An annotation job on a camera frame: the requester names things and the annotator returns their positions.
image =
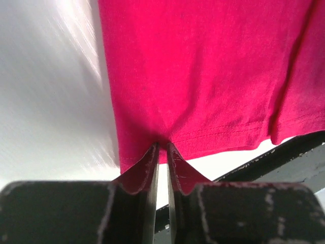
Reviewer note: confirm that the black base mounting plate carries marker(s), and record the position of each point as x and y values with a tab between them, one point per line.
299	160

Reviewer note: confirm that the pink t shirt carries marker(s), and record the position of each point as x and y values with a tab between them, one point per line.
213	76

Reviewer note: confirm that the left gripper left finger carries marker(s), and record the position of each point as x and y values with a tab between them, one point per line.
119	211

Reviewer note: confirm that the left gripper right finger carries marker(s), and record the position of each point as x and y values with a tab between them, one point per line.
202	211

